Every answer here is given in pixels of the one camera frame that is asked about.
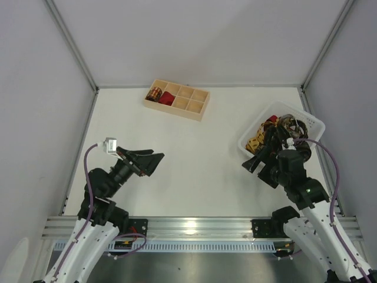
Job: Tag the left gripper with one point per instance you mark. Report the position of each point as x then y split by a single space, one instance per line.
133 164

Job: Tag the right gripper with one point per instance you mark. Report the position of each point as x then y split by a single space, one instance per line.
265 154

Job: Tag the white plastic basket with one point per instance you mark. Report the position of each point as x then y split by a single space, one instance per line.
278 108

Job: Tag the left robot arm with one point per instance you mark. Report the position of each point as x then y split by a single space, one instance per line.
99 220

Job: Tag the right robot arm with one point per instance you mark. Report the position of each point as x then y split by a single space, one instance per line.
312 223

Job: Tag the yellow patterned tie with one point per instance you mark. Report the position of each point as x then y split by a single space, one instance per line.
257 142

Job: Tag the red tie in basket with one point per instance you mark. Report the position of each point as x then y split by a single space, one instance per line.
273 119

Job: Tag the rolled red tie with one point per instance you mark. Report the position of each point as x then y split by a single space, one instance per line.
166 99

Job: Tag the rolled brown patterned tie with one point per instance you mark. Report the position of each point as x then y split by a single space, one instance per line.
154 94

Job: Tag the wooden compartment box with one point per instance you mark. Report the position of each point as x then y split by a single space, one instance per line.
189 102

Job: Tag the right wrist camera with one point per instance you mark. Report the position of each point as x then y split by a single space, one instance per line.
289 144

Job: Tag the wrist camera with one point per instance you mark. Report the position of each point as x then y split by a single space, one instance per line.
289 144
110 146

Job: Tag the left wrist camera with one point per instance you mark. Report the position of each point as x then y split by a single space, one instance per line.
110 146

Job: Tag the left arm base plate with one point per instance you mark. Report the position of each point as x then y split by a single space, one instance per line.
137 225

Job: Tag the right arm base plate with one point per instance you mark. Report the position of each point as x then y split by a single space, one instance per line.
263 228

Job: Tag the white slotted cable duct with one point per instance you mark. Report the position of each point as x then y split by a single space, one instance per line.
186 246

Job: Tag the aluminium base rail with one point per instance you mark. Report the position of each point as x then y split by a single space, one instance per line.
189 228

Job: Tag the right aluminium frame post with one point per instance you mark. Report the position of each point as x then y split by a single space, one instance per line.
341 18

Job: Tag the aluminium frame post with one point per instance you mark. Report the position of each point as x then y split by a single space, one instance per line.
71 44
341 18

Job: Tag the left aluminium frame post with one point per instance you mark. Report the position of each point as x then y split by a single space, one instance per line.
71 44

